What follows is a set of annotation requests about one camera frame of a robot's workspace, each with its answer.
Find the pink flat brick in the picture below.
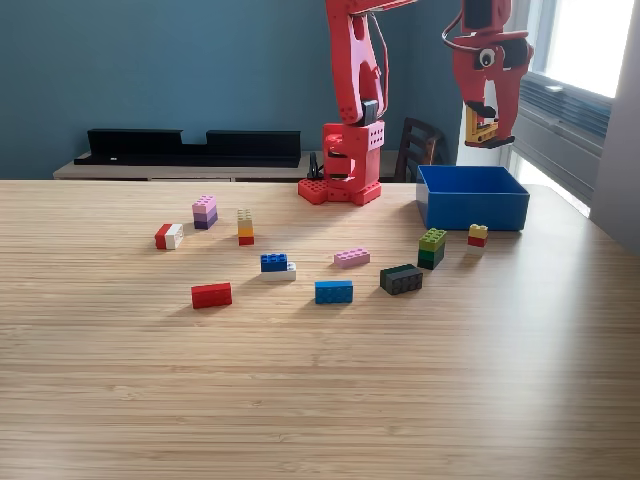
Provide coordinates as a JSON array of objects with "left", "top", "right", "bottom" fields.
[{"left": 333, "top": 246, "right": 372, "bottom": 270}]

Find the pink purple brick stack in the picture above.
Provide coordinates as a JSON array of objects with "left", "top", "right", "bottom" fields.
[{"left": 191, "top": 194, "right": 219, "bottom": 231}]

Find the blue plastic bin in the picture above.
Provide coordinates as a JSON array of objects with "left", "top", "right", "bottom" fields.
[{"left": 415, "top": 165, "right": 531, "bottom": 232}]

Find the grey window heater unit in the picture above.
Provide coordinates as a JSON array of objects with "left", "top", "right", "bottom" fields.
[{"left": 507, "top": 69, "right": 614, "bottom": 206}]

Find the yellow toy digger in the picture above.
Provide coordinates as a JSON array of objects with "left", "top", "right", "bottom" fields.
[{"left": 464, "top": 99, "right": 516, "bottom": 150}]

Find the green brick stack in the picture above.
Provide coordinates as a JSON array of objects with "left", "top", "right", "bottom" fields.
[{"left": 417, "top": 227, "right": 448, "bottom": 271}]

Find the tan orange red brick stack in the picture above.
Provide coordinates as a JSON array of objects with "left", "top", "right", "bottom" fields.
[{"left": 236, "top": 208, "right": 255, "bottom": 246}]

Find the dark wooden chair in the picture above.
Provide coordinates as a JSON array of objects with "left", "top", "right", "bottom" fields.
[{"left": 393, "top": 117, "right": 446, "bottom": 184}]

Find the bright window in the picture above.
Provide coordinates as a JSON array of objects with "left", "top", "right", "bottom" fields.
[{"left": 519, "top": 0, "right": 639, "bottom": 99}]

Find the yellow red white brick stack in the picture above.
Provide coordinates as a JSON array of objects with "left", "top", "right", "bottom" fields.
[{"left": 467, "top": 223, "right": 489, "bottom": 257}]

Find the black brick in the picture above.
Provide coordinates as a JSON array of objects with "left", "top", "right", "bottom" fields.
[{"left": 379, "top": 263, "right": 425, "bottom": 297}]

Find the blue white brick stack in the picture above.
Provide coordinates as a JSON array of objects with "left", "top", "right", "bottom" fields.
[{"left": 259, "top": 253, "right": 297, "bottom": 282}]

